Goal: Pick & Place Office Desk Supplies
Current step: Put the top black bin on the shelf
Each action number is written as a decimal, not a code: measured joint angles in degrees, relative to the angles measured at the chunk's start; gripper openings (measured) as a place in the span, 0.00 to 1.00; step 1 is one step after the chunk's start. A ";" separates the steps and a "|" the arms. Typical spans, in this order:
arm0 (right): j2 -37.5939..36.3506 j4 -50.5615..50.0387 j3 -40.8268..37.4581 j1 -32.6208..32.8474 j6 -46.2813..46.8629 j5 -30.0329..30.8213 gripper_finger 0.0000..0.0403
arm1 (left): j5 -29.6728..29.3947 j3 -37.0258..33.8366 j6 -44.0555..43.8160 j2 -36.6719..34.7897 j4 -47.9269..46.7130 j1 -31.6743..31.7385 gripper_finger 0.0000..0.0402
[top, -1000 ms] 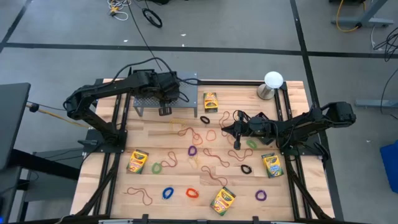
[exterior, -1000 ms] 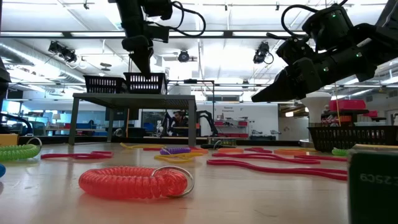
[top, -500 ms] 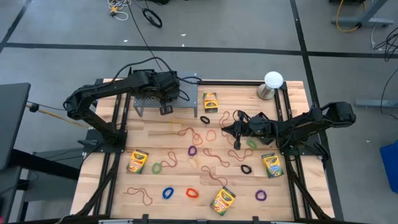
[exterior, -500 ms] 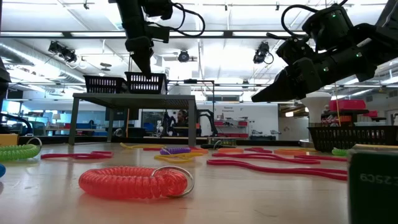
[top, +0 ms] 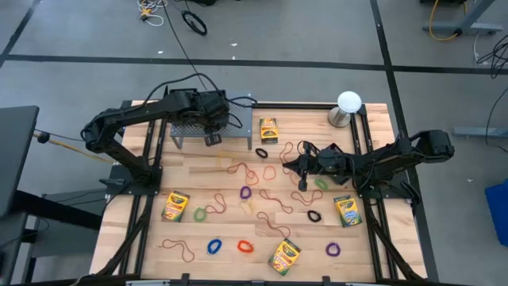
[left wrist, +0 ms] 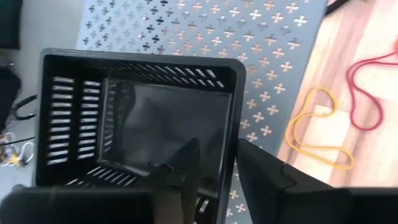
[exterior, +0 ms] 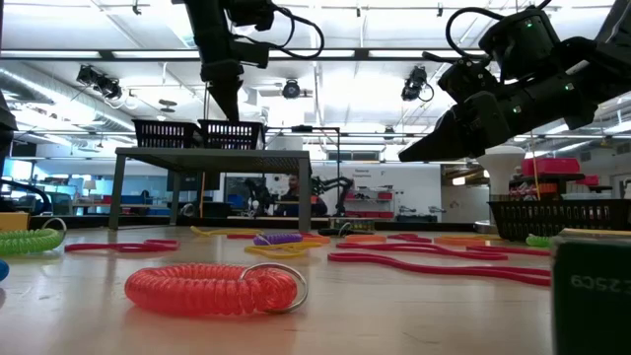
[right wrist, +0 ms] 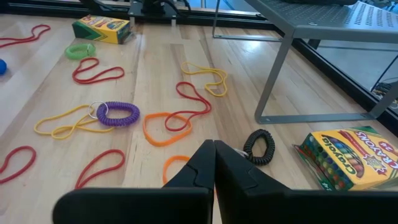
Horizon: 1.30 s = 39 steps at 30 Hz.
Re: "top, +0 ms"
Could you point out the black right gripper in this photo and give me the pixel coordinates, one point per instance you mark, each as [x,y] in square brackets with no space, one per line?
[313,163]

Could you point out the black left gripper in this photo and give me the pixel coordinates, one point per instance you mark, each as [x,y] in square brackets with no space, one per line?
[214,111]

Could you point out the black slotted plastic bin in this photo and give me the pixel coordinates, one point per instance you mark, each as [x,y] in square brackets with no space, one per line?
[184,121]

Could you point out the yellow green Crayola crayon box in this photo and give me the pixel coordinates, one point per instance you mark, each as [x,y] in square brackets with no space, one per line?
[175,205]
[347,210]
[284,256]
[269,131]

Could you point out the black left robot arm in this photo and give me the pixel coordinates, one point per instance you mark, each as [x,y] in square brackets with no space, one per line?
[131,113]

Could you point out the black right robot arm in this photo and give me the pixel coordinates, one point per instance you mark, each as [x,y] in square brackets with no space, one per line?
[381,163]

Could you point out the dark grey desk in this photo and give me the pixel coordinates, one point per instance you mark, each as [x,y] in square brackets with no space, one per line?
[16,151]

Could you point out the grey perforated metal shelf riser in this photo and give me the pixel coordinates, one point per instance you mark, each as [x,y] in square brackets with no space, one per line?
[246,123]

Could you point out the silver aluminium bar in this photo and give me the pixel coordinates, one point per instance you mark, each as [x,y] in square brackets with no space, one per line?
[367,284]
[147,283]

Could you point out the yellow rod with black knob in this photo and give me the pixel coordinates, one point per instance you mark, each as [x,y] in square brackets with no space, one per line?
[43,137]

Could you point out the grey metal floor bar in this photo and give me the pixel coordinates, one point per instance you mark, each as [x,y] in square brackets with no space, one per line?
[480,132]

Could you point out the blue plastic bin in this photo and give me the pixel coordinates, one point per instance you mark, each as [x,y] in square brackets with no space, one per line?
[498,214]

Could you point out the grey metal table base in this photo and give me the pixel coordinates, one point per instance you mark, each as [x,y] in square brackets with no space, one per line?
[460,28]

